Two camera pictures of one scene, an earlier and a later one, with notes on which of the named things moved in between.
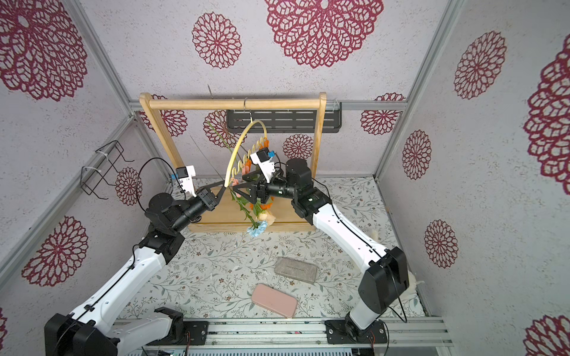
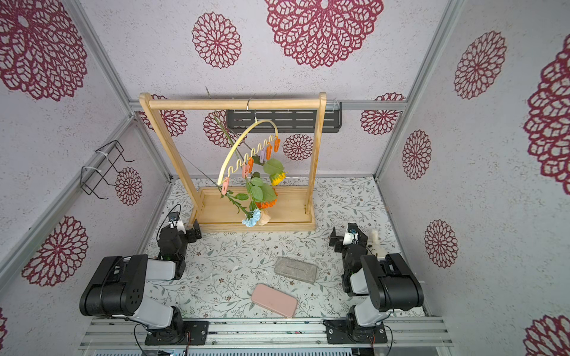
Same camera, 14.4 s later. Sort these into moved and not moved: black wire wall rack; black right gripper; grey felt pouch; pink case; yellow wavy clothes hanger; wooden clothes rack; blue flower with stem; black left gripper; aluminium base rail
Moved: black right gripper; black left gripper; blue flower with stem; yellow wavy clothes hanger
Not moved: pink case; grey felt pouch; black wire wall rack; aluminium base rail; wooden clothes rack
